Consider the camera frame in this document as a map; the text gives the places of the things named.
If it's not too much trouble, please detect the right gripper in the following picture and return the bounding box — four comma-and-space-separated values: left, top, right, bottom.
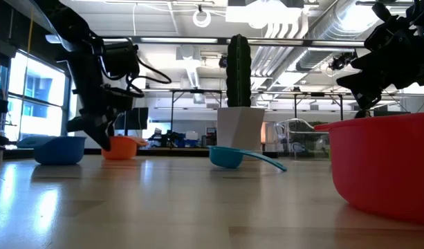
336, 34, 424, 110

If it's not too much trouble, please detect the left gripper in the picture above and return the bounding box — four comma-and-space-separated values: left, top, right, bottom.
64, 48, 145, 152

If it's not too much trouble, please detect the orange measuring cup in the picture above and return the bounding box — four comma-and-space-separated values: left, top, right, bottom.
101, 136, 149, 160

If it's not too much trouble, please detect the blue measuring cup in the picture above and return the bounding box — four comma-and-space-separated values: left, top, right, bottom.
17, 136, 87, 166

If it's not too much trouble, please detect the red measuring cup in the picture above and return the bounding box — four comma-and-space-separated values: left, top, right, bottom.
314, 112, 424, 228

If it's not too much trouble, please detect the teal measuring cup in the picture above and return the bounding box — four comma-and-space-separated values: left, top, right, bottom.
208, 145, 288, 172

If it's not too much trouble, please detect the clear plastic basket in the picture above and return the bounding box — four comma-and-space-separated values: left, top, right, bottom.
275, 118, 332, 160

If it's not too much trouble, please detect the black computer monitor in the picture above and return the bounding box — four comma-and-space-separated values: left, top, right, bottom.
373, 110, 412, 117
113, 107, 149, 131

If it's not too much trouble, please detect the black overhead beam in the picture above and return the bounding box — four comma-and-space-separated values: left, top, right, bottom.
45, 34, 367, 48

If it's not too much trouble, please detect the green cactus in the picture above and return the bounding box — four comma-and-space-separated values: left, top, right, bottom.
225, 33, 252, 108

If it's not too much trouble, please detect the white hexagonal plant pot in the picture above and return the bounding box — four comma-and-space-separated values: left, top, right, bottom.
216, 106, 266, 154

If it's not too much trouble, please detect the black background table frame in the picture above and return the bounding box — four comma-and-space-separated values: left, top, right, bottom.
169, 89, 223, 134
293, 91, 344, 122

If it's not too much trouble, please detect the black ceiling camera rig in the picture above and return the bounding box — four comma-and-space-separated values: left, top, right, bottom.
329, 50, 359, 72

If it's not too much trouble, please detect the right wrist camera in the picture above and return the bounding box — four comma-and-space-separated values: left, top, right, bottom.
363, 24, 408, 53

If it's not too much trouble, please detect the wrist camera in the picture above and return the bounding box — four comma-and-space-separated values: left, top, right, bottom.
363, 24, 408, 53
102, 41, 140, 80

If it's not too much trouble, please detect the silver ventilation duct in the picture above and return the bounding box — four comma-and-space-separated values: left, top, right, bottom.
296, 0, 382, 72

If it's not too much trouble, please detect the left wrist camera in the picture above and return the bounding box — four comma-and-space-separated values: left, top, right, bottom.
102, 41, 140, 80

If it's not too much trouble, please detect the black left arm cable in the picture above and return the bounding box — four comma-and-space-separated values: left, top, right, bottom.
125, 55, 173, 98

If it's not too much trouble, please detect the white cable coil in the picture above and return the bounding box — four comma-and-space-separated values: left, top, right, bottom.
192, 8, 212, 28

